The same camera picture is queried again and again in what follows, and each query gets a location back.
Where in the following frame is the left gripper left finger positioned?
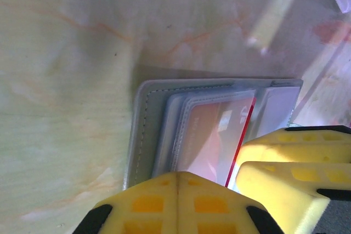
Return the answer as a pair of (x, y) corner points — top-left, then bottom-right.
(71, 171), (179, 234)

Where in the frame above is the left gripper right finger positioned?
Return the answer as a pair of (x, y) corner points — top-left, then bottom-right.
(178, 171), (285, 234)

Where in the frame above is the red bank card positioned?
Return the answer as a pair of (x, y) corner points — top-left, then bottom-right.
(172, 96), (257, 188)

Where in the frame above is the grey-green card holder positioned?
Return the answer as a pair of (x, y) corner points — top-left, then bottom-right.
(122, 78), (304, 192)

